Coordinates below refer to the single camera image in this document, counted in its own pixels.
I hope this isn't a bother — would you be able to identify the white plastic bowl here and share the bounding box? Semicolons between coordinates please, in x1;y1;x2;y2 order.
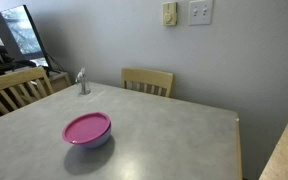
78;125;111;148

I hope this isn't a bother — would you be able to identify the pink round plastic lid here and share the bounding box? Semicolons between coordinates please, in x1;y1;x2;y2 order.
62;112;111;145

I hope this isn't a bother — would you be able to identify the black computer monitor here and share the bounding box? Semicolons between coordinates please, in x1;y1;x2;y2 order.
0;5;54;71

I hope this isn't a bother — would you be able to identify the wooden chair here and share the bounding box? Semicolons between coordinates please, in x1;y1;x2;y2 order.
121;68;174;97
0;67;54;114

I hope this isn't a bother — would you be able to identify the silver metal clamp post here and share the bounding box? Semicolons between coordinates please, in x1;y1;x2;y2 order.
76;67;91;95

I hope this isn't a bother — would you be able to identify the beige wall thermostat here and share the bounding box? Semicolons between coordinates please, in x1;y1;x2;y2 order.
162;2;177;26

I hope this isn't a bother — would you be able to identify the back wooden chair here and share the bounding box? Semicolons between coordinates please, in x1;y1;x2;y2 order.
121;68;174;97

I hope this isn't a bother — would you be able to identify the left wooden chair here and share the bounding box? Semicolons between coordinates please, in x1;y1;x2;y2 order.
0;67;54;114

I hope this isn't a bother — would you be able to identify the wooden side desk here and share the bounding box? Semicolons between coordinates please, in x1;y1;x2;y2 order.
33;70;72;94

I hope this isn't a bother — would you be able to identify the white double light switch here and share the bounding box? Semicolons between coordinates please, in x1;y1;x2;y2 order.
188;0;213;26

